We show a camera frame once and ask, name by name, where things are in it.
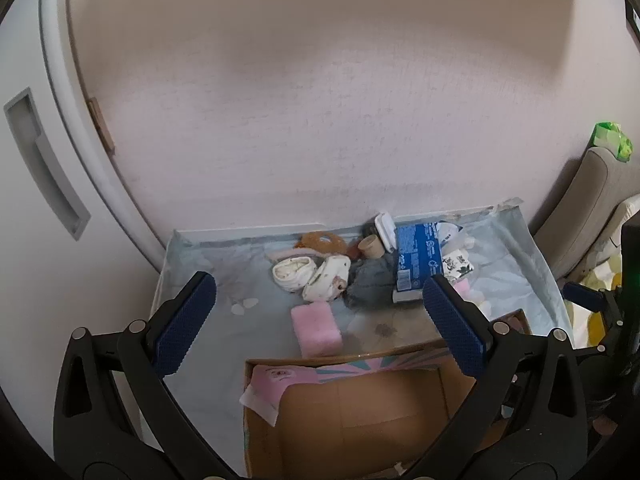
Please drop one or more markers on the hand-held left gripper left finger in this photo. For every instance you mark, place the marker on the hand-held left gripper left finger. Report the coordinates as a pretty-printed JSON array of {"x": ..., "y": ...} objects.
[{"x": 185, "y": 325}]

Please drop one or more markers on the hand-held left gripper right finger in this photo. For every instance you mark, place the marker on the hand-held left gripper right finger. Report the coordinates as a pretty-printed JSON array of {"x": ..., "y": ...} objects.
[{"x": 455, "y": 330}]

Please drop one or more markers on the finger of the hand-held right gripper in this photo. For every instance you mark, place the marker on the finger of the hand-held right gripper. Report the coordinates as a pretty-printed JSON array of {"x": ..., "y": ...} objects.
[{"x": 582, "y": 296}]

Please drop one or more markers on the clear plastic case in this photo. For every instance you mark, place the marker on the clear plastic case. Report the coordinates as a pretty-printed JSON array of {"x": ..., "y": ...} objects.
[{"x": 407, "y": 296}]

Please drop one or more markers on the black-and-white printed tissue packet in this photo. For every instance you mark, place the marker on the black-and-white printed tissue packet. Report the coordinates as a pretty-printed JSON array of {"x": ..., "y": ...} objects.
[{"x": 457, "y": 265}]

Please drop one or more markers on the blue packet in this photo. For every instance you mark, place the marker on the blue packet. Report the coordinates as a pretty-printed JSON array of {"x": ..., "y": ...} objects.
[{"x": 417, "y": 260}]

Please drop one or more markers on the white baby shoe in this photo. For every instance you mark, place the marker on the white baby shoe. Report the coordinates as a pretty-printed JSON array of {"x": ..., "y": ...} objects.
[
  {"x": 327, "y": 282},
  {"x": 292, "y": 272}
]

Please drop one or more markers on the white earphone case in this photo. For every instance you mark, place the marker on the white earphone case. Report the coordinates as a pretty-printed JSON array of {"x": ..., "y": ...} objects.
[{"x": 386, "y": 230}]

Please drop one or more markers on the printed cardboard box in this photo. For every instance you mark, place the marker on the printed cardboard box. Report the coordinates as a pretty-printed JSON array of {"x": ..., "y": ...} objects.
[{"x": 350, "y": 410}]

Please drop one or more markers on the large pink sponge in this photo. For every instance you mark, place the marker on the large pink sponge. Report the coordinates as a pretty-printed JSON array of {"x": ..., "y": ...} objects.
[{"x": 317, "y": 327}]

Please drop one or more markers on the brown plush toy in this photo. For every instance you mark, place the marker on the brown plush toy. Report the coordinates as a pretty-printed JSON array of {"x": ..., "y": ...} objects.
[{"x": 320, "y": 242}]

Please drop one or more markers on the desktop with floral blue cover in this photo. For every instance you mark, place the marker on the desktop with floral blue cover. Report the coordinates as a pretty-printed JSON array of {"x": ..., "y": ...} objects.
[{"x": 240, "y": 280}]

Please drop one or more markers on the yellow floral blanket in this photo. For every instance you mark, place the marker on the yellow floral blanket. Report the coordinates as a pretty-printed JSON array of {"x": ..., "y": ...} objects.
[{"x": 580, "y": 322}]

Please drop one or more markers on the small pink sponge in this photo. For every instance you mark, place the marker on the small pink sponge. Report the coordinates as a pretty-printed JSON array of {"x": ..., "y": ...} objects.
[{"x": 462, "y": 287}]

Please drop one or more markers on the small white petal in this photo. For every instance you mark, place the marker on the small white petal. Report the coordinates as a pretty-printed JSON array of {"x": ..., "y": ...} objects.
[
  {"x": 239, "y": 308},
  {"x": 251, "y": 303}
]

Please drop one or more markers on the beige chair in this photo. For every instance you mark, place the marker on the beige chair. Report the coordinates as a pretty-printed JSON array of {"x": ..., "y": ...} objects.
[{"x": 590, "y": 210}]

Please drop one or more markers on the grey fluffy cloth item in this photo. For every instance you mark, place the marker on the grey fluffy cloth item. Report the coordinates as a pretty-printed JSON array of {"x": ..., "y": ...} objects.
[{"x": 370, "y": 280}]

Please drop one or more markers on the wooden tape roll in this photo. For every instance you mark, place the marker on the wooden tape roll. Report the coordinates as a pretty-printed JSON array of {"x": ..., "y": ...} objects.
[{"x": 372, "y": 246}]

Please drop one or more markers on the green packet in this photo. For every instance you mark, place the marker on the green packet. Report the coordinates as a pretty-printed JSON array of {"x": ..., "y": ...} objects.
[{"x": 610, "y": 140}]

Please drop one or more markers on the white door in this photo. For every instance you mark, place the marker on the white door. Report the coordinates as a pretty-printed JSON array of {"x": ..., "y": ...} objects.
[{"x": 30, "y": 260}]

